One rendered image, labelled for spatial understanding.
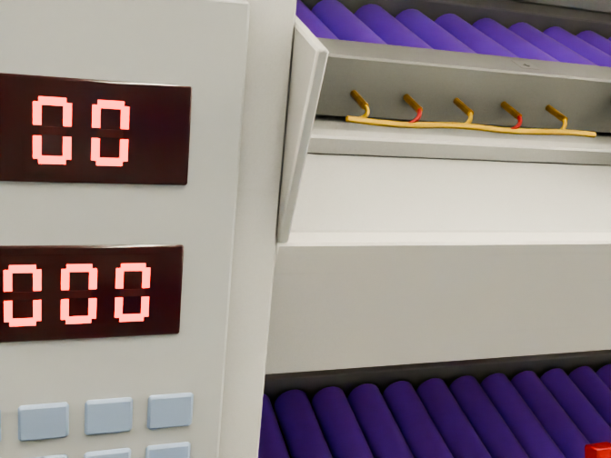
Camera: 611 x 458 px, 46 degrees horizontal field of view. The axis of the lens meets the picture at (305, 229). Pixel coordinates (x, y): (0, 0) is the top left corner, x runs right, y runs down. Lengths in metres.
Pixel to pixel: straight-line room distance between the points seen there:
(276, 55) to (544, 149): 0.13
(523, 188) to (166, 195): 0.13
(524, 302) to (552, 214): 0.03
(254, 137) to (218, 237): 0.02
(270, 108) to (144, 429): 0.08
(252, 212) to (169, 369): 0.04
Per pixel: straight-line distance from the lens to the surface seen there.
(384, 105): 0.26
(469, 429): 0.39
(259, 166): 0.17
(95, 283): 0.17
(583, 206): 0.25
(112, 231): 0.17
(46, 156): 0.16
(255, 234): 0.18
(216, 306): 0.18
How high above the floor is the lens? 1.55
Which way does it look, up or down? 14 degrees down
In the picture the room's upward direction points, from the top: 5 degrees clockwise
